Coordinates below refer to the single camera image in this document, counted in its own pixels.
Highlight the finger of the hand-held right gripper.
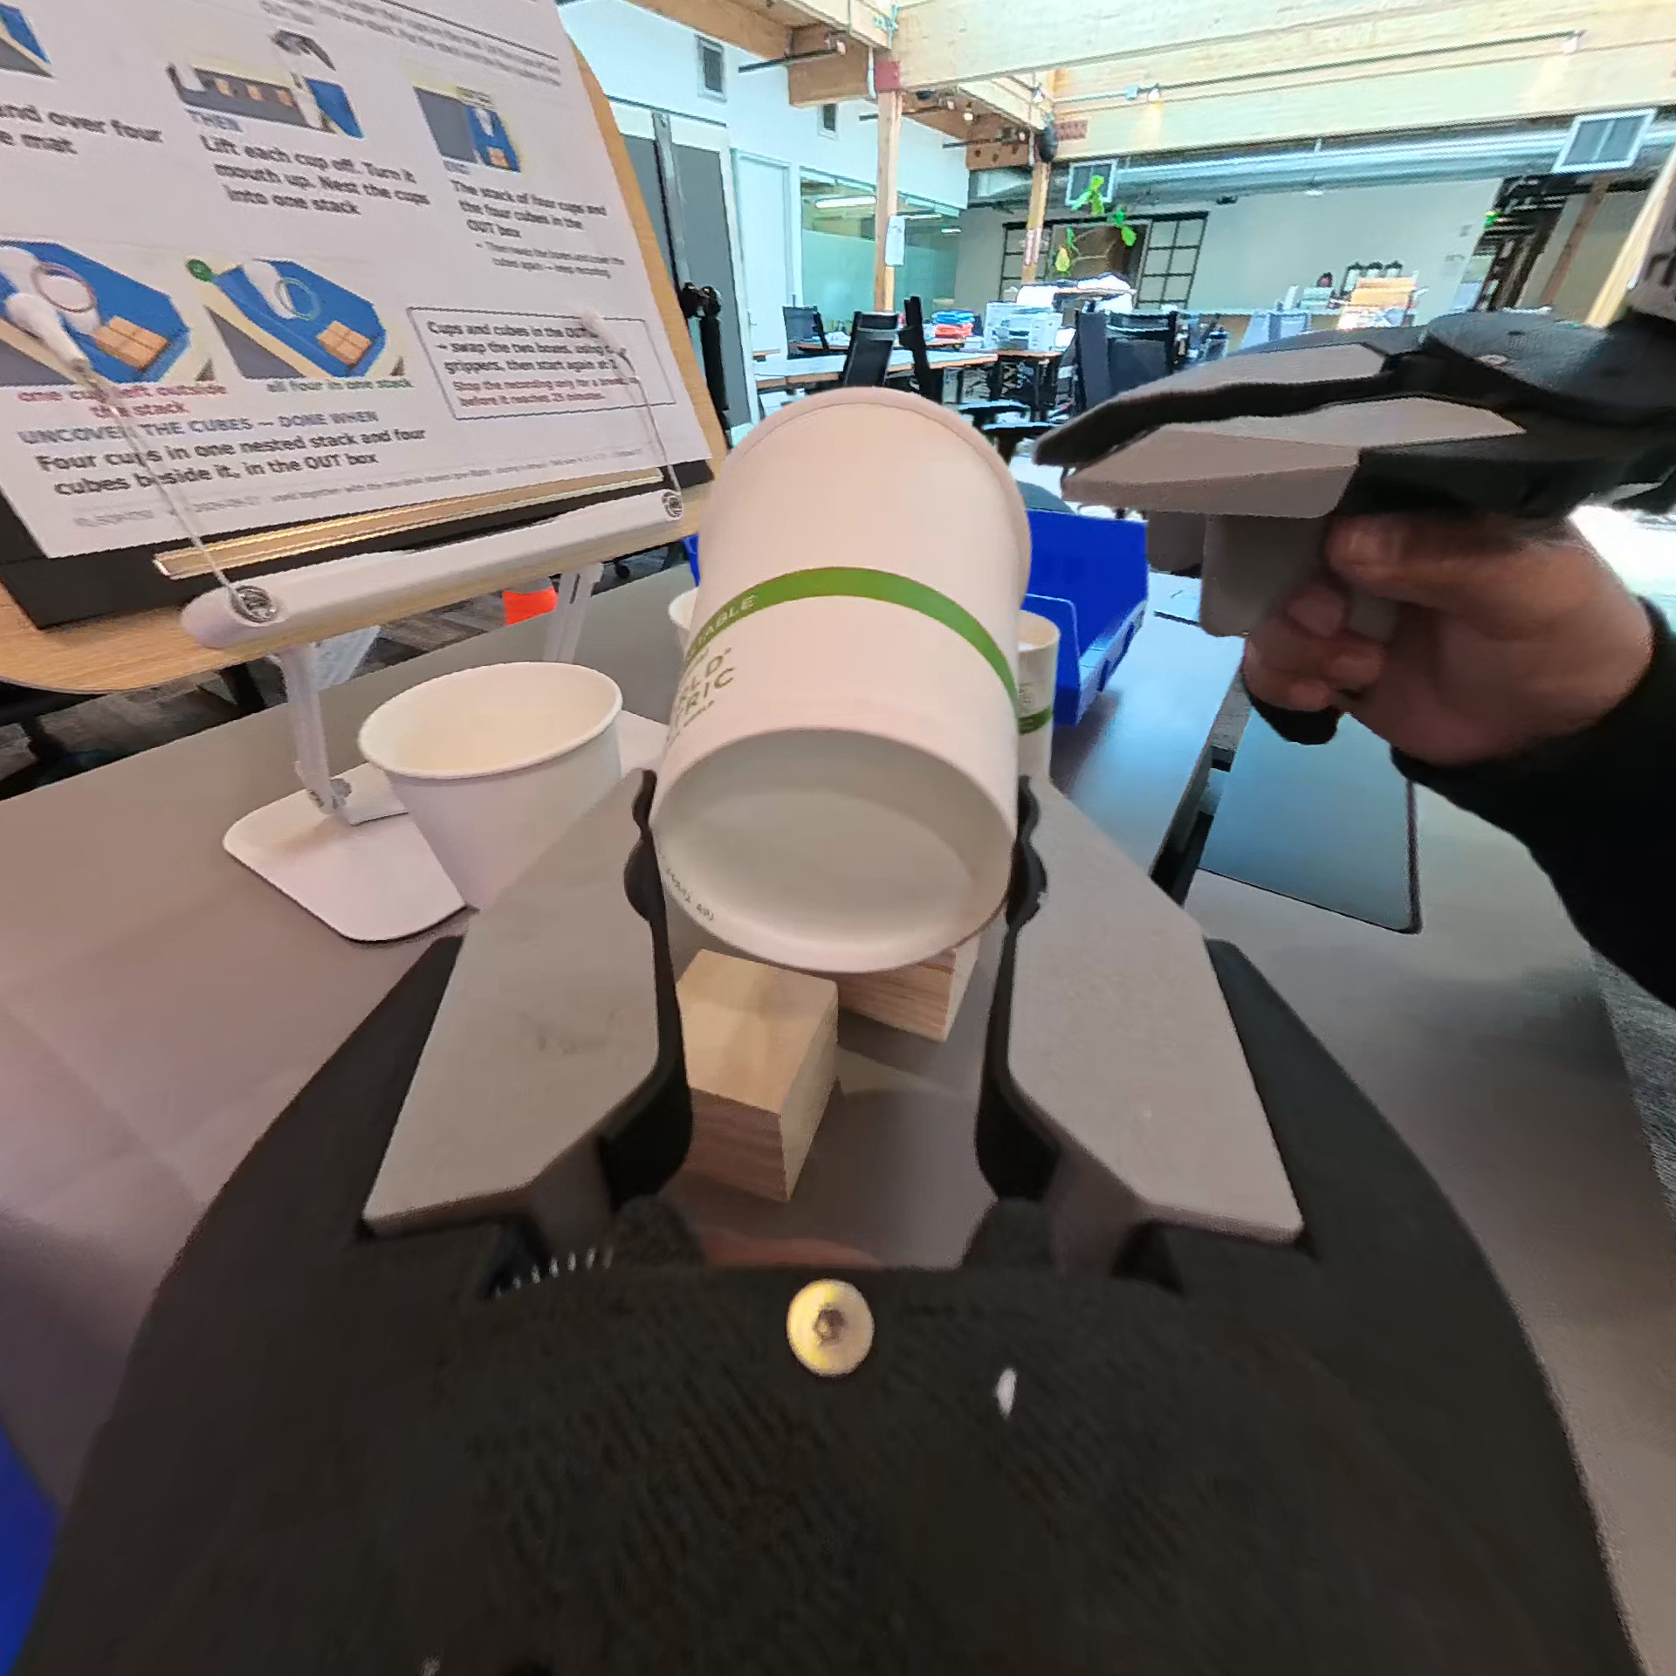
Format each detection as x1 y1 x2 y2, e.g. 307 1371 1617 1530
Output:
1063 395 1529 521
1032 334 1484 469

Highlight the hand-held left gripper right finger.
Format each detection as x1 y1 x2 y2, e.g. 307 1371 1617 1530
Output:
972 774 1308 1246

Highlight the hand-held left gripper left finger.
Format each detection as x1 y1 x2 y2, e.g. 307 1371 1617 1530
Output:
360 769 697 1239

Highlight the white cup with green band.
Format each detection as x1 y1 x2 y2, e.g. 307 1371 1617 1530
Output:
648 385 1037 977

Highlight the person's right forearm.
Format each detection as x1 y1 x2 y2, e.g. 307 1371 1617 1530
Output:
1393 575 1676 1010

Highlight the person's right hand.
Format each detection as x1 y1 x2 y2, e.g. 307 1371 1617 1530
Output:
1236 509 1655 771

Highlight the blue plastic bin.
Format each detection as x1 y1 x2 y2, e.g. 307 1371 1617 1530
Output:
1018 507 1152 727
0 1419 61 1591

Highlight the wooden cube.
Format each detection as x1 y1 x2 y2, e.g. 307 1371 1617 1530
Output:
838 935 985 1045
674 947 840 1204

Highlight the green hanging plant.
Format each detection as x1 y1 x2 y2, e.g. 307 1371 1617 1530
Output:
1063 169 1128 277

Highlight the white document stand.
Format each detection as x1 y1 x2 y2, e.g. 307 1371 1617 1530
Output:
0 0 733 944

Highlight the printed instruction sheet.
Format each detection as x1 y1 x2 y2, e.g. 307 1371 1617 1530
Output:
0 0 716 558

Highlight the wall air vent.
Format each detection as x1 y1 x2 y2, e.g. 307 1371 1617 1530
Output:
1550 109 1662 172

